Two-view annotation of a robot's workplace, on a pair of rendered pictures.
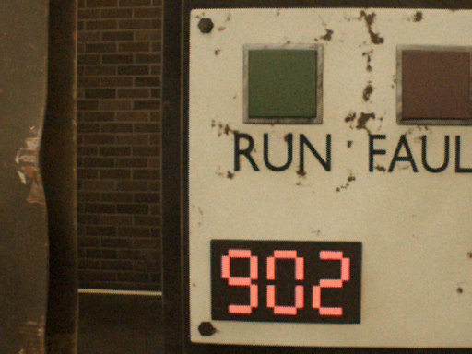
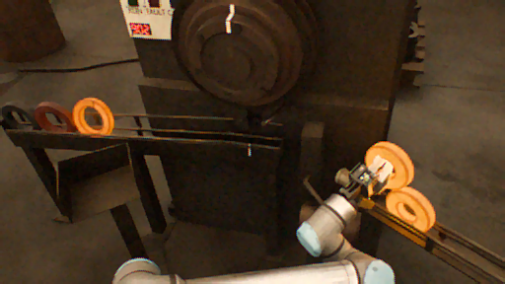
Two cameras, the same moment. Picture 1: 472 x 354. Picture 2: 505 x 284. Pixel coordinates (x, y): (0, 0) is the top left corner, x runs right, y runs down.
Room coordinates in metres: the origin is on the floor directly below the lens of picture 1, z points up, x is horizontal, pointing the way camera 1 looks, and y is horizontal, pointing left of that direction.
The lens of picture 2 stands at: (-0.76, -0.69, 1.76)
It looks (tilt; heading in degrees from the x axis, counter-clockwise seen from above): 42 degrees down; 14
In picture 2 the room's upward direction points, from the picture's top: 5 degrees counter-clockwise
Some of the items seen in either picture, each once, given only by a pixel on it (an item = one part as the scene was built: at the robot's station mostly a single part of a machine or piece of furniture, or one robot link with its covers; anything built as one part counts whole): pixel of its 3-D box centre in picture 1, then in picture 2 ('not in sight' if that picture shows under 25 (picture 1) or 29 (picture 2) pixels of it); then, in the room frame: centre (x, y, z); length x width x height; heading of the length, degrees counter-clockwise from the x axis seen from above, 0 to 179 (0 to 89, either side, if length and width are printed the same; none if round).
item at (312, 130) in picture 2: not in sight; (312, 151); (0.40, -0.64, 0.68); 0.11 x 0.08 x 0.24; 176
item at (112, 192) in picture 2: not in sight; (121, 228); (0.18, 0.14, 0.36); 0.26 x 0.20 x 0.72; 121
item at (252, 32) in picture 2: not in sight; (234, 61); (0.31, -0.39, 1.11); 0.28 x 0.06 x 0.28; 86
